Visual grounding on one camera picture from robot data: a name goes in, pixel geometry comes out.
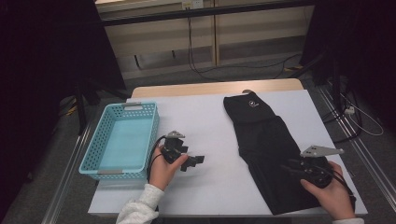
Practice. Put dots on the black stand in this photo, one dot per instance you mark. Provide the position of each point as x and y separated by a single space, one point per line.
81 115
335 87

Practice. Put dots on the beige wooden cabinet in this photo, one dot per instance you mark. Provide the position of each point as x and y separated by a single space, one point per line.
162 34

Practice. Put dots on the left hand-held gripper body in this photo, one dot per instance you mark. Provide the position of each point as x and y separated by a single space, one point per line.
171 152

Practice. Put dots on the person's right hand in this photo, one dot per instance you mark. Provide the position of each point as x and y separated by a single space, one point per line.
337 199

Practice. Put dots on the metal floor rail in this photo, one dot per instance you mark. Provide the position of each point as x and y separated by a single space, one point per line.
367 158
67 177

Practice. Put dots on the black horizontal bar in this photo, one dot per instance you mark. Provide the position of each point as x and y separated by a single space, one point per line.
202 11

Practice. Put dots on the person's left hand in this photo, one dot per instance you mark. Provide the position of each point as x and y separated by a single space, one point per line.
162 174

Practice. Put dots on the white power plug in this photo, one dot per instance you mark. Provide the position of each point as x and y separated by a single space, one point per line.
350 109

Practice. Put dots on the black shorts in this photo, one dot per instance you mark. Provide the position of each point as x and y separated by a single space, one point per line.
264 140

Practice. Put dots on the light blue plastic basket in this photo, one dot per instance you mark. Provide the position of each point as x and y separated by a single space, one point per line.
93 149

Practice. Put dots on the white wall socket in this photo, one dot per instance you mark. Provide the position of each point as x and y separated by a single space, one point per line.
193 3

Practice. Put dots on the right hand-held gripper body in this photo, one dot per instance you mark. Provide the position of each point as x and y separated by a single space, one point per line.
314 171

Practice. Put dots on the black curtain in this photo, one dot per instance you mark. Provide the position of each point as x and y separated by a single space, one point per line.
364 46
37 62

